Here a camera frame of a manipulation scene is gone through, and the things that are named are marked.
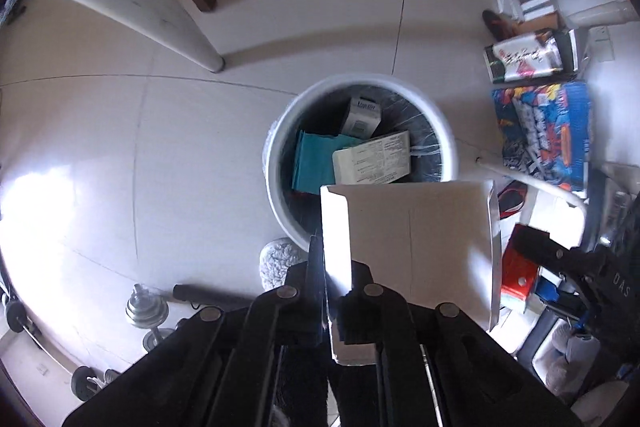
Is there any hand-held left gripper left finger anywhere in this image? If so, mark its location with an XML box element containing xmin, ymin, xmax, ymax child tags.
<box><xmin>62</xmin><ymin>234</ymin><xmax>331</xmax><ymax>427</ymax></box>

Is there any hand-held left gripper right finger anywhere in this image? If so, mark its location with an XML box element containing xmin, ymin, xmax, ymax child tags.
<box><xmin>330</xmin><ymin>259</ymin><xmax>586</xmax><ymax>427</ymax></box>

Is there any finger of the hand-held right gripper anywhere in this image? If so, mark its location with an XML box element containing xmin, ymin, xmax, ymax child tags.
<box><xmin>510</xmin><ymin>224</ymin><xmax>576</xmax><ymax>278</ymax></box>

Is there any plain white cardboard box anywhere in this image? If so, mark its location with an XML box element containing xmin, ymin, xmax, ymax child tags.
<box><xmin>320</xmin><ymin>179</ymin><xmax>503</xmax><ymax>367</ymax></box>

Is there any white round trash bin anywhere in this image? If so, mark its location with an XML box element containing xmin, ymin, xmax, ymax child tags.
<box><xmin>262</xmin><ymin>73</ymin><xmax>460</xmax><ymax>253</ymax></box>

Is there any teal plastic packet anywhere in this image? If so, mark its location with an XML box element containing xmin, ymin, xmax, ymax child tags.
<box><xmin>291</xmin><ymin>130</ymin><xmax>363</xmax><ymax>194</ymax></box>

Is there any white blue medicine box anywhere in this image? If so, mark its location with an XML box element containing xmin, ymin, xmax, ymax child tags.
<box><xmin>332</xmin><ymin>131</ymin><xmax>413</xmax><ymax>186</ymax></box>

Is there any small white printed box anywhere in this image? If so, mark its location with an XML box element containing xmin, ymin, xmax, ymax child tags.
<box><xmin>341</xmin><ymin>97</ymin><xmax>383</xmax><ymax>138</ymax></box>

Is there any red tissue packet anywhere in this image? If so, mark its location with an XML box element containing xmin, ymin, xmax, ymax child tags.
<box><xmin>500</xmin><ymin>224</ymin><xmax>541</xmax><ymax>313</ymax></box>

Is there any white fluffy cloth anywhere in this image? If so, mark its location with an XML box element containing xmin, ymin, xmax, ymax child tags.
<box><xmin>259</xmin><ymin>237</ymin><xmax>311</xmax><ymax>293</ymax></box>

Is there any white metal pole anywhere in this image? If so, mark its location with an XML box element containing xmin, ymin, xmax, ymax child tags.
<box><xmin>475</xmin><ymin>154</ymin><xmax>586</xmax><ymax>208</ymax></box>

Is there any colourful blue printed package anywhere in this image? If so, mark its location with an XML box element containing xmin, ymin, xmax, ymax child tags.
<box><xmin>490</xmin><ymin>82</ymin><xmax>591</xmax><ymax>198</ymax></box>

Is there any chrome dumbbell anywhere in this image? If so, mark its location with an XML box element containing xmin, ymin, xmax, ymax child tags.
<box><xmin>125</xmin><ymin>284</ymin><xmax>176</xmax><ymax>353</ymax></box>

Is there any black bin liner bag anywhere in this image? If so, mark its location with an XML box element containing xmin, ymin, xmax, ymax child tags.
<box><xmin>280</xmin><ymin>84</ymin><xmax>446</xmax><ymax>208</ymax></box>

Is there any black white printed bag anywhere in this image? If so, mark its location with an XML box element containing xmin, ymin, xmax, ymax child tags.
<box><xmin>482</xmin><ymin>29</ymin><xmax>583</xmax><ymax>84</ymax></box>

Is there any black weight plate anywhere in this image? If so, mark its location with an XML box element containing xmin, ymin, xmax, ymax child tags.
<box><xmin>70</xmin><ymin>367</ymin><xmax>121</xmax><ymax>403</ymax></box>

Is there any red black shoe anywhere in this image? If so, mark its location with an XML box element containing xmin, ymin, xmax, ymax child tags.
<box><xmin>482</xmin><ymin>9</ymin><xmax>523</xmax><ymax>40</ymax></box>

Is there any black bar handle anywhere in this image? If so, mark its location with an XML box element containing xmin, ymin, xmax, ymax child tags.
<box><xmin>172</xmin><ymin>284</ymin><xmax>251</xmax><ymax>308</ymax></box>

